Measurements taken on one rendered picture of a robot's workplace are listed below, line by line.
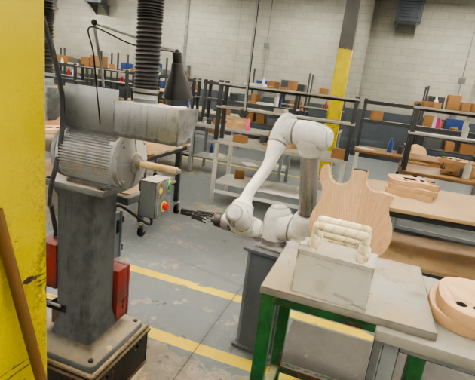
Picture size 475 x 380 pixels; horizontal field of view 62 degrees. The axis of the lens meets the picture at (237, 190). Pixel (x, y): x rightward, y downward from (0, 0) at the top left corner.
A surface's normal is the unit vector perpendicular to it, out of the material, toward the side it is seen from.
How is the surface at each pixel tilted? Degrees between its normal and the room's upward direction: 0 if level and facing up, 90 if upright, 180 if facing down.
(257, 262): 90
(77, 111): 90
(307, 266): 90
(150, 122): 90
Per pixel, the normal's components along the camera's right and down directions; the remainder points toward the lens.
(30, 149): 0.94, 0.19
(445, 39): -0.33, 0.21
